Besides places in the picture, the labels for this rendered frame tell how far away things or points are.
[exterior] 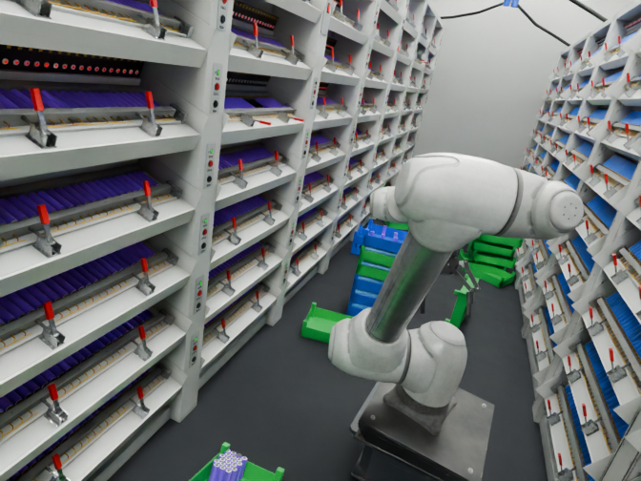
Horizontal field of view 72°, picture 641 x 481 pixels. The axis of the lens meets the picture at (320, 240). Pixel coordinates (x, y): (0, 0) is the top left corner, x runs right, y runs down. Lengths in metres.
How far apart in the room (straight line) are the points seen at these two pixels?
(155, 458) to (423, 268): 1.01
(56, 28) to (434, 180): 0.65
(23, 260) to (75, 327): 0.22
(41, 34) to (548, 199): 0.85
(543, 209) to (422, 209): 0.20
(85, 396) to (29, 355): 0.24
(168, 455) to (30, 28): 1.18
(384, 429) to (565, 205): 0.79
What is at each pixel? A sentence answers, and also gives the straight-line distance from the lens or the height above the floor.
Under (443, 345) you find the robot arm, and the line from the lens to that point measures 1.27.
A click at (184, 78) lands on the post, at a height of 1.07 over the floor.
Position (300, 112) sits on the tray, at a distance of 1.81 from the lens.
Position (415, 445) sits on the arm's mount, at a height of 0.26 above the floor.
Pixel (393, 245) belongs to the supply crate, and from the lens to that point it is 2.16.
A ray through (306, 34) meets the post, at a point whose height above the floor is 1.26.
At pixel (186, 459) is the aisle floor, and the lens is 1.54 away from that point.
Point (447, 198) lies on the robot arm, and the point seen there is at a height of 0.99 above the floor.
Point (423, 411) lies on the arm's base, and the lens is 1.39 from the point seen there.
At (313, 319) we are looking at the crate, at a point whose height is 0.00.
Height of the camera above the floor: 1.15
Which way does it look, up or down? 21 degrees down
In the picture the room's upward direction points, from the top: 11 degrees clockwise
